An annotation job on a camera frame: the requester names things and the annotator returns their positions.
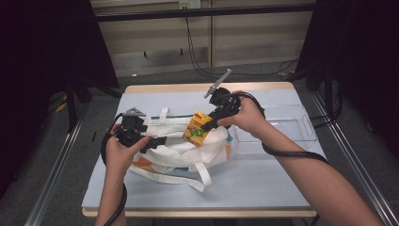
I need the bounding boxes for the person's left hand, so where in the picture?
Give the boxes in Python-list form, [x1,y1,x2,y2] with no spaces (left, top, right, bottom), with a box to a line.
[104,122,151,181]

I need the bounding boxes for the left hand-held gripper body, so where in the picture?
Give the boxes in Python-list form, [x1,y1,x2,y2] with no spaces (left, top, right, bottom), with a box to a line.
[115,106,152,149]

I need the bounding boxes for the person's right hand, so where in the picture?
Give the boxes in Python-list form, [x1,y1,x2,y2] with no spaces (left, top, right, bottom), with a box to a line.
[219,90,268,139]

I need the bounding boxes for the yellow drink carton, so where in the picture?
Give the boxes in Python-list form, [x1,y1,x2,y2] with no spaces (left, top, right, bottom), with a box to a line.
[182,110,214,148]

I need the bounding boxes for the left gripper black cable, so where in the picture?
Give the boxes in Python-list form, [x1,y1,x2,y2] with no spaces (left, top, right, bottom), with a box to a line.
[100,112,128,226]

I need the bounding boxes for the white wall socket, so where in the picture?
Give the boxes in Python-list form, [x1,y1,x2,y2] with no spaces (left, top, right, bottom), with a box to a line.
[178,0,201,9]

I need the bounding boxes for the pale blue table mat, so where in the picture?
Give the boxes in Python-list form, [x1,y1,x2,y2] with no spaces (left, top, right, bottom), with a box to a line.
[82,89,327,210]

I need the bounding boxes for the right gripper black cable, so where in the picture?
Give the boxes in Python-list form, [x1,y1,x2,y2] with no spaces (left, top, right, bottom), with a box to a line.
[231,90,330,166]

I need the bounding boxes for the wooden table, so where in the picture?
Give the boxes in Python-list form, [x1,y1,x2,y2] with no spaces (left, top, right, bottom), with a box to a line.
[81,82,318,218]

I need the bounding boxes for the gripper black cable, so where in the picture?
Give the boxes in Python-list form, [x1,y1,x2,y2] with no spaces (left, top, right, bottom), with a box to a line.
[231,90,330,166]
[100,112,128,226]

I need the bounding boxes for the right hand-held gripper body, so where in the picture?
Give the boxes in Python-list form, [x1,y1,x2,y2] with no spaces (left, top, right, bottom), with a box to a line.
[203,69,243,119]

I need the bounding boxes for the black wall cable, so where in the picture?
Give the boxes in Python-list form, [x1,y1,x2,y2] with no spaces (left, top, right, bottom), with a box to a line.
[184,16,300,83]

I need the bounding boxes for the white tote bag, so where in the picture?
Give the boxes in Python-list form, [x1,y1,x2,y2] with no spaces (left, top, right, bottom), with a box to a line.
[128,107,235,193]

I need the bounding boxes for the dark curtain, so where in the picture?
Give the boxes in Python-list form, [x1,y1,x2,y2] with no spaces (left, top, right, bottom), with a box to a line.
[295,0,399,159]
[0,0,120,199]

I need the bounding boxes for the metal floor rail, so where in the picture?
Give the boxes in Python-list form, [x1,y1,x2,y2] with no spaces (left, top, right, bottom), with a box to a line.
[310,92,399,226]
[24,103,89,226]

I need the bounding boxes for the black horizontal bar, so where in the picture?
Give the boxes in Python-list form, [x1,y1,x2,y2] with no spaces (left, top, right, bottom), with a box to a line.
[93,3,316,23]

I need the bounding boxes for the clear plastic tray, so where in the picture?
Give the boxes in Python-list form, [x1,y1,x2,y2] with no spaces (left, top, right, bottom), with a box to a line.
[231,104,318,155]

